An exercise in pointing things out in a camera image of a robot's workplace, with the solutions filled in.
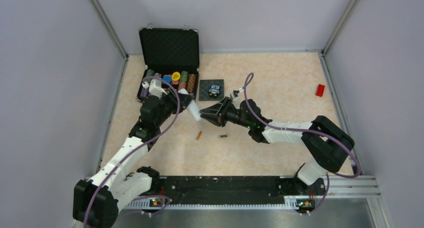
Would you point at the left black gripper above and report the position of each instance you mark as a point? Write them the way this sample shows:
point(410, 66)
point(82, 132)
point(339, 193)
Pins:
point(184, 100)

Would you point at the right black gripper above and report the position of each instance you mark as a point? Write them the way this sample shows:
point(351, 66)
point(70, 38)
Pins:
point(217, 114)

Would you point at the white remote control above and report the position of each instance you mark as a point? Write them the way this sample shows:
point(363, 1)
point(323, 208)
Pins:
point(191, 106)

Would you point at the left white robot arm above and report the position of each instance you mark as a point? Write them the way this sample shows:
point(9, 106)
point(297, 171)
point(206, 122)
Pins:
point(132, 147)

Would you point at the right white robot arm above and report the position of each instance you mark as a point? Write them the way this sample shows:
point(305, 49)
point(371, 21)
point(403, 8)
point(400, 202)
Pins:
point(328, 144)

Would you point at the blue poker chip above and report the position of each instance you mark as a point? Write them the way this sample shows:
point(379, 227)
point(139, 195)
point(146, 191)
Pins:
point(167, 78)

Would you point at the blue owl toy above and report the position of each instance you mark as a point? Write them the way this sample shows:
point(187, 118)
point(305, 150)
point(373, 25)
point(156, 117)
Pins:
point(214, 90)

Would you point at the orange AA battery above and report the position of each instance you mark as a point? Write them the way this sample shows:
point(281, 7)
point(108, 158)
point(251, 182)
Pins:
point(199, 135)

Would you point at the yellow poker chip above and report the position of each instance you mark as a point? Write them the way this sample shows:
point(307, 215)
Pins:
point(175, 76)

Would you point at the dark grey lego baseplate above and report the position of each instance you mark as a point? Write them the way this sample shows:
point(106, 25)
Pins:
point(204, 87)

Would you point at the black poker chip case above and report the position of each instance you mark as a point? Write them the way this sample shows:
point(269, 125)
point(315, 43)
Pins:
point(169, 50)

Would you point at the red lego brick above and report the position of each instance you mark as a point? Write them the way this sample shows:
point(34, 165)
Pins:
point(320, 90)

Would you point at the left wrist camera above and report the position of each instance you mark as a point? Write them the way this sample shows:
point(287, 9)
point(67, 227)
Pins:
point(154, 88)

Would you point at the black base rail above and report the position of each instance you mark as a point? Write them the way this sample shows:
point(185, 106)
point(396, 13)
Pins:
point(154, 192)

